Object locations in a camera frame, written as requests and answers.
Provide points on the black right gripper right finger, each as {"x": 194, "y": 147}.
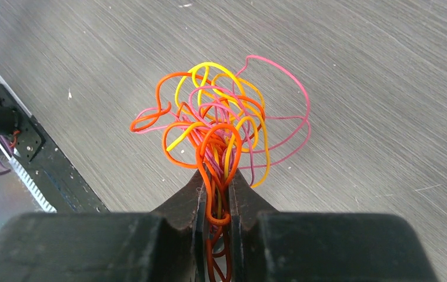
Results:
{"x": 272, "y": 245}

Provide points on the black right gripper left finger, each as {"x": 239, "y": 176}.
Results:
{"x": 161, "y": 245}

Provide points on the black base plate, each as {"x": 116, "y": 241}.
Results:
{"x": 48, "y": 174}

